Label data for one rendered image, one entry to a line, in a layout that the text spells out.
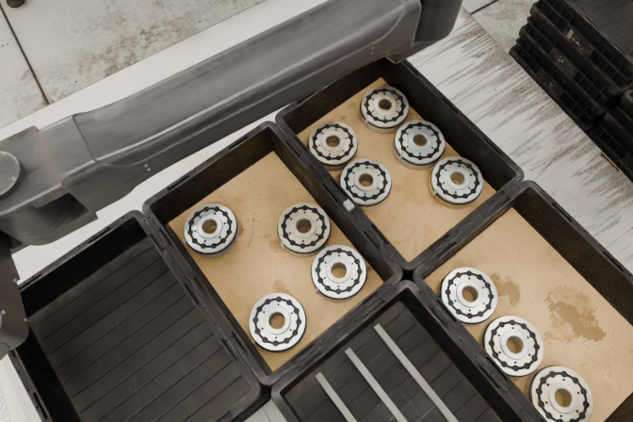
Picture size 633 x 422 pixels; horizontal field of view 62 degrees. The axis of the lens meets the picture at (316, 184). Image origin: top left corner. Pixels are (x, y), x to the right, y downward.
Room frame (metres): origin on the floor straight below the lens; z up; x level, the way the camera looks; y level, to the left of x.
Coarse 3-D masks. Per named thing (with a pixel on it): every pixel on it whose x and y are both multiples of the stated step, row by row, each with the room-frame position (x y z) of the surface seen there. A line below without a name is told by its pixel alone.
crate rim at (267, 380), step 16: (256, 128) 0.51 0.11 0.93; (272, 128) 0.51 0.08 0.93; (240, 144) 0.48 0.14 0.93; (288, 144) 0.48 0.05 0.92; (208, 160) 0.45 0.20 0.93; (304, 160) 0.44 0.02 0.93; (192, 176) 0.42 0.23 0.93; (320, 176) 0.41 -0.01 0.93; (160, 192) 0.39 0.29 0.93; (144, 208) 0.36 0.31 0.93; (160, 224) 0.32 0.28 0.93; (352, 224) 0.31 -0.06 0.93; (368, 240) 0.28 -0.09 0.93; (176, 256) 0.26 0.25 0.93; (384, 256) 0.25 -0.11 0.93; (192, 272) 0.23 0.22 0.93; (400, 272) 0.22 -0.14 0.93; (384, 288) 0.19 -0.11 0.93; (208, 304) 0.18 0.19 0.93; (368, 304) 0.17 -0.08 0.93; (224, 320) 0.15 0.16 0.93; (336, 320) 0.14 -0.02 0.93; (320, 336) 0.12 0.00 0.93; (240, 352) 0.10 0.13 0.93; (304, 352) 0.09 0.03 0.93; (256, 368) 0.07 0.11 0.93; (288, 368) 0.07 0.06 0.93; (272, 384) 0.05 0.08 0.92
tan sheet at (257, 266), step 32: (224, 192) 0.43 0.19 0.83; (256, 192) 0.42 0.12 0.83; (288, 192) 0.42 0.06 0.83; (256, 224) 0.35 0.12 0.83; (192, 256) 0.29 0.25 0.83; (224, 256) 0.29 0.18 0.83; (256, 256) 0.29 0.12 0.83; (288, 256) 0.28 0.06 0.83; (224, 288) 0.23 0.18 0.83; (256, 288) 0.22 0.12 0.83; (288, 288) 0.22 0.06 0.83; (320, 320) 0.16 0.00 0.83; (288, 352) 0.11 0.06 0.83
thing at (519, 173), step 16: (336, 80) 0.62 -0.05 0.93; (304, 96) 0.58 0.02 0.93; (288, 112) 0.55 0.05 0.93; (288, 128) 0.51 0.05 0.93; (512, 160) 0.42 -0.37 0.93; (336, 192) 0.37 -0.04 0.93; (496, 192) 0.36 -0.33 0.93; (480, 208) 0.33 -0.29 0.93; (368, 224) 0.31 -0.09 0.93; (464, 224) 0.30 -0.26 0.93; (448, 240) 0.27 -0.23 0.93; (400, 256) 0.25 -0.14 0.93; (416, 256) 0.25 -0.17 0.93
